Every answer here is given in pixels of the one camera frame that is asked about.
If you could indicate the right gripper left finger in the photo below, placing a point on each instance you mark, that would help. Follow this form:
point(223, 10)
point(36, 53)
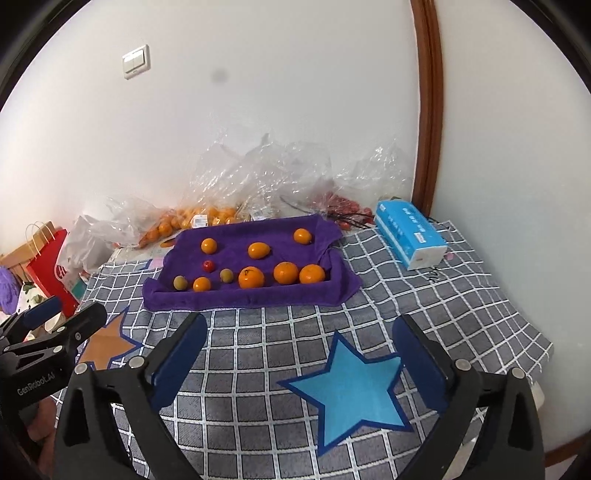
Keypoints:
point(88, 444)

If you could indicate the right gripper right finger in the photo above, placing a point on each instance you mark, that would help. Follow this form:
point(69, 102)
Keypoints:
point(509, 444)

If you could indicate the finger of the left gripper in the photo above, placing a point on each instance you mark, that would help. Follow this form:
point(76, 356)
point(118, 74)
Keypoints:
point(78, 328)
point(37, 316)

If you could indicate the green yellow tomato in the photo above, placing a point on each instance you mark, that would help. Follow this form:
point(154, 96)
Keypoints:
point(226, 276)
point(180, 283)

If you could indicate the small orange tomato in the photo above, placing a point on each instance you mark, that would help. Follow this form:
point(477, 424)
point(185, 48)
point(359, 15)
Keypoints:
point(201, 284)

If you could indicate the red cherry tomato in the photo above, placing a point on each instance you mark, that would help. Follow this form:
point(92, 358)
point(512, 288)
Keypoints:
point(208, 266)

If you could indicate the small orange kumquat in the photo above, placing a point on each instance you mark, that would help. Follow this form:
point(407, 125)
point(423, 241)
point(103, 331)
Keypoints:
point(208, 246)

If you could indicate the large stemmed orange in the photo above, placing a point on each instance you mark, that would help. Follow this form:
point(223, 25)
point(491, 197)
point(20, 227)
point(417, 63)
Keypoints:
point(251, 278)

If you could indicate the oval orange kumquat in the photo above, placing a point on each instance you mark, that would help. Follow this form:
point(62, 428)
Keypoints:
point(258, 250)

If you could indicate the mandarin orange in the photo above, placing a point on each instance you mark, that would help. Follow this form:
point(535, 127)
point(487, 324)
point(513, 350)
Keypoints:
point(285, 273)
point(311, 274)

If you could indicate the round orange kumquat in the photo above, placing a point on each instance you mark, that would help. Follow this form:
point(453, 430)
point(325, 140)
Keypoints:
point(302, 236)

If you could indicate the person's left hand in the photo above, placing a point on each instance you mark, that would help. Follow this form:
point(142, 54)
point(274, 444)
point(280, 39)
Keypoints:
point(42, 431)

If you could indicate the red paper shopping bag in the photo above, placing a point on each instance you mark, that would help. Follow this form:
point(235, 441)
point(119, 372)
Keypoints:
point(45, 241)

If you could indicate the white plastic bag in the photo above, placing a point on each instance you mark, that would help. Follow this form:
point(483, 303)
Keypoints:
point(81, 253)

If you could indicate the bag of small oranges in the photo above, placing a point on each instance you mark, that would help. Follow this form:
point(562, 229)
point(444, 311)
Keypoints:
point(134, 222)

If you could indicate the grey checked tablecloth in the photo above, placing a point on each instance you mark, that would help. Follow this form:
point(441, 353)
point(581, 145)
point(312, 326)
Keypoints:
point(317, 392)

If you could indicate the blue tissue pack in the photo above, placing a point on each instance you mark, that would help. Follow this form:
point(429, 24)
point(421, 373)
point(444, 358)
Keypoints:
point(416, 243)

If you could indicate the clear bag of kumquats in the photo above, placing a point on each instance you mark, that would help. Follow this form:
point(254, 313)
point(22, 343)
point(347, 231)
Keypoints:
point(270, 181)

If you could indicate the purple towel tray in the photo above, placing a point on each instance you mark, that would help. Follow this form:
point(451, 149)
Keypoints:
point(231, 266)

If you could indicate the clear bag of red fruit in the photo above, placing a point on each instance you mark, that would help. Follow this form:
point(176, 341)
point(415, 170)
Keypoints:
point(352, 197)

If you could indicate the white wall switch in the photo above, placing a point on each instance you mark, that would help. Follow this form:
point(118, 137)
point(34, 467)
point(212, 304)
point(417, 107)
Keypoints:
point(136, 62)

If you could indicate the brown wooden door frame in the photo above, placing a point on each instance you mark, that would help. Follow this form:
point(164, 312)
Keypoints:
point(431, 89)

